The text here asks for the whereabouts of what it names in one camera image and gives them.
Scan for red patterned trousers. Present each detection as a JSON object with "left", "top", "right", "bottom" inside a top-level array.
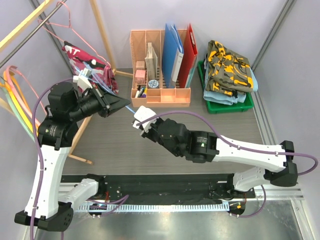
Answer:
[{"left": 62, "top": 41, "right": 119, "bottom": 94}]

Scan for pink wire hanger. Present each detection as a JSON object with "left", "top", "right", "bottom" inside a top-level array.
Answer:
[{"left": 44, "top": 0, "right": 111, "bottom": 67}]

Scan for pink cube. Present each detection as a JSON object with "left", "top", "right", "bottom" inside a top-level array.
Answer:
[{"left": 134, "top": 69, "right": 147, "bottom": 85}]

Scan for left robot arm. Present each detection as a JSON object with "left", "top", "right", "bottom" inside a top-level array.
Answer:
[{"left": 14, "top": 81, "right": 131, "bottom": 232}]

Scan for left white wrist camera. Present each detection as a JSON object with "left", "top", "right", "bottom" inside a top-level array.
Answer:
[{"left": 72, "top": 68, "right": 93, "bottom": 91}]

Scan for aluminium frame post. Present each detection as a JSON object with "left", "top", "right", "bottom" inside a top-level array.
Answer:
[{"left": 251, "top": 0, "right": 296, "bottom": 72}]

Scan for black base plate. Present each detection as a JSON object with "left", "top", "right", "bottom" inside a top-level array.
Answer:
[{"left": 59, "top": 172, "right": 258, "bottom": 206}]

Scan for pens in organizer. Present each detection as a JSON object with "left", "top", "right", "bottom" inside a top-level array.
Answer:
[{"left": 135, "top": 85, "right": 146, "bottom": 98}]

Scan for yellow hanger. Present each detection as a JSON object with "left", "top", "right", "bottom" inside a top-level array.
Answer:
[{"left": 0, "top": 71, "right": 33, "bottom": 134}]

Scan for metal rack rail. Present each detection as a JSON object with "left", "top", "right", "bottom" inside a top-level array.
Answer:
[{"left": 0, "top": 0, "right": 66, "bottom": 68}]

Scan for wooden block book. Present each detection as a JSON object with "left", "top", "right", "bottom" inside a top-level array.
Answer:
[{"left": 144, "top": 42, "right": 158, "bottom": 80}]

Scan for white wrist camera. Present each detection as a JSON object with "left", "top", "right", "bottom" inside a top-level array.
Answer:
[
  {"left": 72, "top": 68, "right": 93, "bottom": 91},
  {"left": 132, "top": 105, "right": 156, "bottom": 133}
]

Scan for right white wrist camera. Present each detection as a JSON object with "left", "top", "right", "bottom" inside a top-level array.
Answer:
[{"left": 132, "top": 105, "right": 156, "bottom": 133}]

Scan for tan cube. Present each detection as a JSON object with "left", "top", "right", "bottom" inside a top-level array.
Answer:
[{"left": 135, "top": 60, "right": 146, "bottom": 70}]

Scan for red folder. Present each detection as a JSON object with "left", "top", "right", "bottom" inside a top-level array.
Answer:
[{"left": 177, "top": 24, "right": 198, "bottom": 88}]

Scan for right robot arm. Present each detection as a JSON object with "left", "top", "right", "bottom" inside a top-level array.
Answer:
[{"left": 134, "top": 117, "right": 298, "bottom": 198}]

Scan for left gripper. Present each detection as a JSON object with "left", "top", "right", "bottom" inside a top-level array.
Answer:
[{"left": 68, "top": 82, "right": 130, "bottom": 122}]

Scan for wooden clothes rack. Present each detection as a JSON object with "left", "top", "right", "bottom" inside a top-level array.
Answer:
[{"left": 0, "top": 0, "right": 134, "bottom": 165}]

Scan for green plastic tray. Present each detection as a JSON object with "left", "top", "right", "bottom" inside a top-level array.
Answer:
[{"left": 197, "top": 60, "right": 255, "bottom": 114}]

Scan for round blue patterned tin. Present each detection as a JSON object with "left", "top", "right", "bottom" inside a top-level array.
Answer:
[{"left": 147, "top": 79, "right": 160, "bottom": 89}]

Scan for peach desk organizer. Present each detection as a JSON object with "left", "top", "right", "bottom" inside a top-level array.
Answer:
[{"left": 130, "top": 30, "right": 191, "bottom": 108}]

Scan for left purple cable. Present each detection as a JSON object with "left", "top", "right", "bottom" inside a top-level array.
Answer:
[{"left": 29, "top": 78, "right": 129, "bottom": 240}]

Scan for olive yellow patterned trousers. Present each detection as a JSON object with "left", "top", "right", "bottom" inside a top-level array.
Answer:
[{"left": 205, "top": 40, "right": 255, "bottom": 97}]

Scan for blue folder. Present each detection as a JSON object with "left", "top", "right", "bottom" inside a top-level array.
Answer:
[{"left": 161, "top": 23, "right": 184, "bottom": 89}]

